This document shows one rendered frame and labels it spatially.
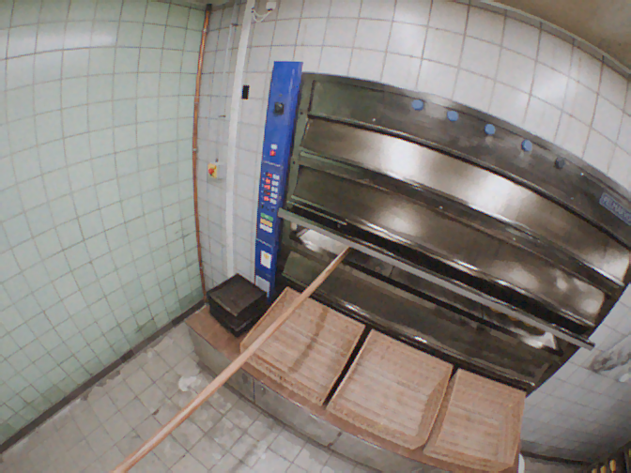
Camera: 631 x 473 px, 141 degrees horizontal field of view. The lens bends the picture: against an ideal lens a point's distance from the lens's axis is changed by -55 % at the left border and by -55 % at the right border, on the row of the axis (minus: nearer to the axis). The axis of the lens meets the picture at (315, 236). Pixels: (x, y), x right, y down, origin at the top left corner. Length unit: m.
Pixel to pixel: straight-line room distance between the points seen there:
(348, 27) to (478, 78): 0.59
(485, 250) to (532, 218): 0.26
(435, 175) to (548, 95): 0.62
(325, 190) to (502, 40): 1.08
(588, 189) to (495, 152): 0.48
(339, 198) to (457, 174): 0.57
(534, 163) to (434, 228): 0.54
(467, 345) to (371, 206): 0.94
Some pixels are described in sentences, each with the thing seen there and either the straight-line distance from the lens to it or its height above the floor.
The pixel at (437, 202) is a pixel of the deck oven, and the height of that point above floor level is 1.67.
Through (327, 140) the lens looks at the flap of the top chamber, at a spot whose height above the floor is 1.79.
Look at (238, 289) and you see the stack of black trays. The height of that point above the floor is 0.80.
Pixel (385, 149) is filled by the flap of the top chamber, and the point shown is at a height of 1.81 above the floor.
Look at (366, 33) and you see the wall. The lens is 1.23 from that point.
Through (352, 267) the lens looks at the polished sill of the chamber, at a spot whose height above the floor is 1.18.
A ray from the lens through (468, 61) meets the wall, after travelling 1.14.
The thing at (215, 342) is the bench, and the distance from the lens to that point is 1.69.
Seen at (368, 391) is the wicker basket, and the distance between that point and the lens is 1.61.
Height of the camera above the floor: 1.96
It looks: 30 degrees down
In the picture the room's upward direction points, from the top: 11 degrees clockwise
